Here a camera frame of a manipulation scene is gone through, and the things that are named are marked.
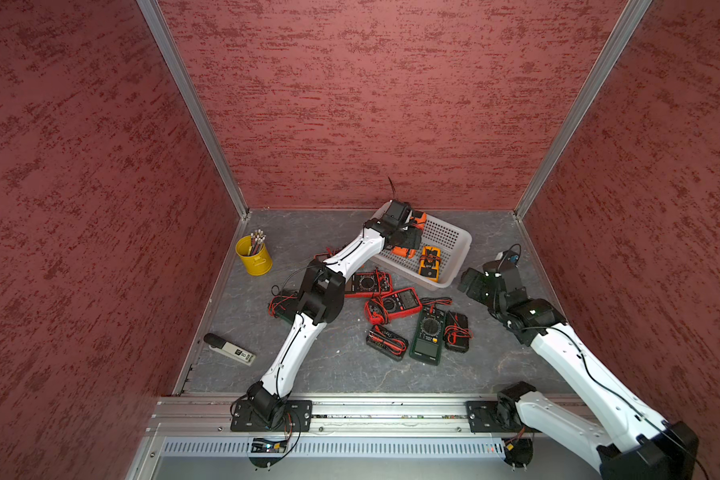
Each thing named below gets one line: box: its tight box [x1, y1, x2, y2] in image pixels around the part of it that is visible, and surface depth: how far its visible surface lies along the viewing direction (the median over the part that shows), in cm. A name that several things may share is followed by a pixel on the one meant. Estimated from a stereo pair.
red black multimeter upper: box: [344, 271, 393, 298], surface depth 97 cm
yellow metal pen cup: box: [235, 235, 273, 277], surface depth 97 cm
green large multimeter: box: [409, 297, 453, 366], surface depth 87 cm
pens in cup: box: [248, 228, 267, 256], surface depth 92 cm
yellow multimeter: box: [418, 246, 442, 283], surface depth 102 cm
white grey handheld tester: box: [204, 333, 257, 366], surface depth 83 cm
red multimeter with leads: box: [364, 287, 423, 326], surface depth 91 cm
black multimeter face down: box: [443, 310, 473, 353], surface depth 86 cm
